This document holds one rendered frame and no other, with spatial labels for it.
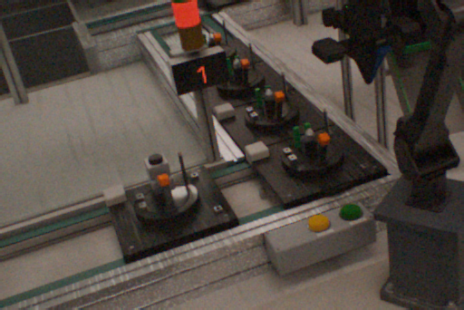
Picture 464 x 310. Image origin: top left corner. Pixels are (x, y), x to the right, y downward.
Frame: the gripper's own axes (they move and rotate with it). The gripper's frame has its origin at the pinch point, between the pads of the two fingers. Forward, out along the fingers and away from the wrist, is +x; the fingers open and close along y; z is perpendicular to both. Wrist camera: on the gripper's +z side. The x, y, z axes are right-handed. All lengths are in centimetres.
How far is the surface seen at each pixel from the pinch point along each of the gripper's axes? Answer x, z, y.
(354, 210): 28.2, -3.0, 6.0
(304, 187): 28.6, 10.2, 11.0
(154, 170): 18.2, 17.6, 40.0
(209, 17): 34, 140, -7
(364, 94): 40, 61, -30
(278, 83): 29, 62, -4
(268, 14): 38, 136, -29
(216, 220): 28.6, 8.8, 31.3
